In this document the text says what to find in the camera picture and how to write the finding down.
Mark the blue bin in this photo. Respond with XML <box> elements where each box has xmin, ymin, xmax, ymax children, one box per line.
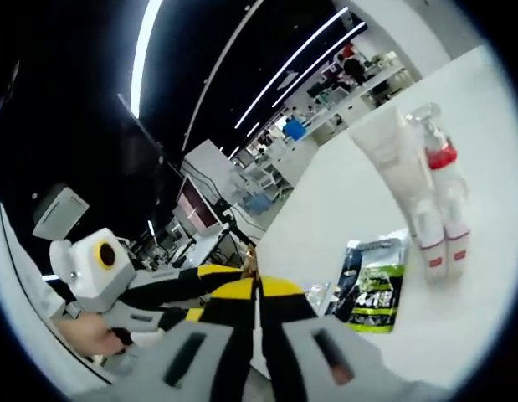
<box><xmin>283</xmin><ymin>117</ymin><xmax>309</xmax><ymax>143</ymax></box>

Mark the person's left hand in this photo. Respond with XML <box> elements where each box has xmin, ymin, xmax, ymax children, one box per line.
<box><xmin>59</xmin><ymin>311</ymin><xmax>135</xmax><ymax>358</ymax></box>

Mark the large black screen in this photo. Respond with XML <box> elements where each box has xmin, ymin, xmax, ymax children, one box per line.
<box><xmin>115</xmin><ymin>93</ymin><xmax>189</xmax><ymax>211</ymax></box>

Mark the small white skincare bottle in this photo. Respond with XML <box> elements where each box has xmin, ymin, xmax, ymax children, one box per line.
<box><xmin>412</xmin><ymin>199</ymin><xmax>449</xmax><ymax>283</ymax></box>
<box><xmin>444</xmin><ymin>188</ymin><xmax>472</xmax><ymax>276</ymax></box>

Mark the ceiling air conditioner unit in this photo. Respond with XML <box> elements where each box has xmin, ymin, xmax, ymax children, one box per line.
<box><xmin>31</xmin><ymin>185</ymin><xmax>91</xmax><ymax>240</ymax></box>

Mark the small silver skincare sachet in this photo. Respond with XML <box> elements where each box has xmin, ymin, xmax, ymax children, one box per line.
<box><xmin>301</xmin><ymin>281</ymin><xmax>334</xmax><ymax>314</ymax></box>

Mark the black tripod stand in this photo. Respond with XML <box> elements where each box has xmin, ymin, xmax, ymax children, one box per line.
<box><xmin>215</xmin><ymin>199</ymin><xmax>260</xmax><ymax>249</ymax></box>

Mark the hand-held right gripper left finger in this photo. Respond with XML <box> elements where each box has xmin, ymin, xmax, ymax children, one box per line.
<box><xmin>128</xmin><ymin>278</ymin><xmax>259</xmax><ymax>402</ymax></box>

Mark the white-framed monitor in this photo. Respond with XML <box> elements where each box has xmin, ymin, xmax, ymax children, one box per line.
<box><xmin>173</xmin><ymin>174</ymin><xmax>225</xmax><ymax>236</ymax></box>

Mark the wide ceiling light strip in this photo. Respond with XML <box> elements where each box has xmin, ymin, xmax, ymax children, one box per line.
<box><xmin>130</xmin><ymin>0</ymin><xmax>164</xmax><ymax>119</ymax></box>

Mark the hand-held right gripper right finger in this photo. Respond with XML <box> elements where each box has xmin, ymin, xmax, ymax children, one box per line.
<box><xmin>256</xmin><ymin>276</ymin><xmax>393</xmax><ymax>402</ymax></box>

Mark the large white skincare tube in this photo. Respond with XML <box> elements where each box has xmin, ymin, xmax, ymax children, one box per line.
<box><xmin>349</xmin><ymin>104</ymin><xmax>447</xmax><ymax>253</ymax></box>

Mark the white pump bottle red collar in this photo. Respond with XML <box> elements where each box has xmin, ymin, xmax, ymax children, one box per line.
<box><xmin>403</xmin><ymin>101</ymin><xmax>469</xmax><ymax>236</ymax></box>

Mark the green black skincare packet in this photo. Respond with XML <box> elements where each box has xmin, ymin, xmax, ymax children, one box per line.
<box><xmin>322</xmin><ymin>228</ymin><xmax>411</xmax><ymax>335</ymax></box>

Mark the white office counter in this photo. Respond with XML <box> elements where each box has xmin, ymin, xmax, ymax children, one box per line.
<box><xmin>283</xmin><ymin>52</ymin><xmax>411</xmax><ymax>140</ymax></box>

